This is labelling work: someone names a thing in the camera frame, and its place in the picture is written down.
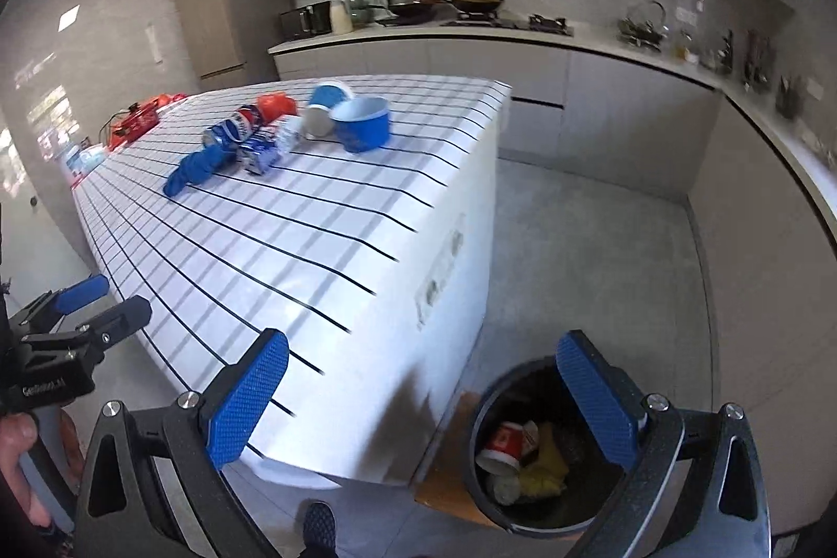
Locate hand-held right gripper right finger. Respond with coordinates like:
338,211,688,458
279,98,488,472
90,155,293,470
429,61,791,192
556,329,773,558

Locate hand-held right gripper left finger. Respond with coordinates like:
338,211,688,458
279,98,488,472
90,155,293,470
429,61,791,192
73,328,290,558

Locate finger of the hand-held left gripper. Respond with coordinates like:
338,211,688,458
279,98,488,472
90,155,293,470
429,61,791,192
6,274,111,337
19,295,153,361

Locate yellow cloth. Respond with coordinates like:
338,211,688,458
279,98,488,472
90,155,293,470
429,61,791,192
519,424,570,497

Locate red white paper cup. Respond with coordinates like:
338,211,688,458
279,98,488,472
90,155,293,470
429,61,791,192
476,419,540,475

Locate black bucket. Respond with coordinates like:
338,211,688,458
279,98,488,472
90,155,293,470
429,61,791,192
461,357,629,536

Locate blue cloth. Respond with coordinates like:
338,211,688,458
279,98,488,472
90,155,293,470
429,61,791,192
163,146,233,199

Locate blue red soda can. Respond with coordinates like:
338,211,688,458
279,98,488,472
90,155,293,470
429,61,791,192
202,104,266,147

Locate clear wrapper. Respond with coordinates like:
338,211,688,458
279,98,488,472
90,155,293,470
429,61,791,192
273,115,305,154

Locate red plastic bag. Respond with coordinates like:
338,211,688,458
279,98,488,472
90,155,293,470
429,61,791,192
256,93,298,122

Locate blue paper bowl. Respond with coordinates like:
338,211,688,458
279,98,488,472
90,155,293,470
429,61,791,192
330,97,392,154

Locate blue paper cup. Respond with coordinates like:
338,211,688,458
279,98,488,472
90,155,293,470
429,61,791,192
307,81,356,111

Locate person's left hand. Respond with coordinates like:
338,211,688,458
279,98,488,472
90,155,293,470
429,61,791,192
0,409,87,538

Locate pale tissue pack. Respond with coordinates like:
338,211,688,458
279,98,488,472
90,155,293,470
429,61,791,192
65,145,109,176

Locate dark blue shoe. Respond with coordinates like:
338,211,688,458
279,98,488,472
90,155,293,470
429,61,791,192
302,501,339,552

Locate wooden stool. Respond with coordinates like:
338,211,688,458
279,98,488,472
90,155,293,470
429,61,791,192
413,391,583,542

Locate white grid tablecloth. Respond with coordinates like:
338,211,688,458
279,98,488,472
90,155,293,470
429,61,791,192
71,74,512,487

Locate island socket panel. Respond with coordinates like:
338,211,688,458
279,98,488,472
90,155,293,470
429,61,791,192
416,211,467,330

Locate grey base cabinets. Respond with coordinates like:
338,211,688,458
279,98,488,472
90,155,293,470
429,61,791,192
268,18,837,468

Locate beige refrigerator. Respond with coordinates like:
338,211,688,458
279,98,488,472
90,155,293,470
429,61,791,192
171,0,279,82

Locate black microwave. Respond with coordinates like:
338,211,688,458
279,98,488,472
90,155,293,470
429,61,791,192
280,1,333,39

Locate black knife holder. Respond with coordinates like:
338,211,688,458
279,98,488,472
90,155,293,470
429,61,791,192
775,74,807,120

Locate utensil holder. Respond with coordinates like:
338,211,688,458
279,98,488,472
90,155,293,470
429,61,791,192
742,30,776,95

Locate dark kettle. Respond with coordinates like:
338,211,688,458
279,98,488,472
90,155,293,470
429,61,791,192
618,0,671,50

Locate black gas stove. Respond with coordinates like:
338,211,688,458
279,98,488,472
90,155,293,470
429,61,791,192
439,12,575,37

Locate dark pot with lid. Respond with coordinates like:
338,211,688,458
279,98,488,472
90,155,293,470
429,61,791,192
386,0,452,19

